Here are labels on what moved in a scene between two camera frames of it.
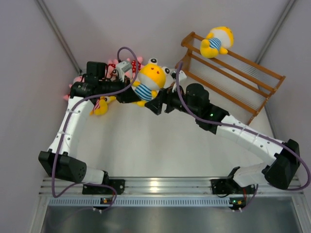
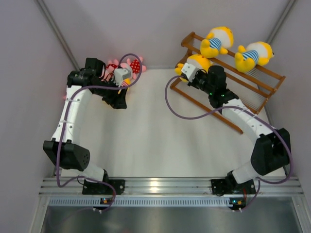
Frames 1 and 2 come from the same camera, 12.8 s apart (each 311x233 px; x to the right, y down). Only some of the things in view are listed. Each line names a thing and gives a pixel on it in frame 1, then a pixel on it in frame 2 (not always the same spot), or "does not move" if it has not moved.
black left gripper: (129, 95) to (116, 100)
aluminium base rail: (164, 186) does not move
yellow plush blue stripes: (151, 77) to (256, 53)
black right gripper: (164, 96) to (193, 83)
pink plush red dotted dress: (135, 66) does not move
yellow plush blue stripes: (218, 41) does not move
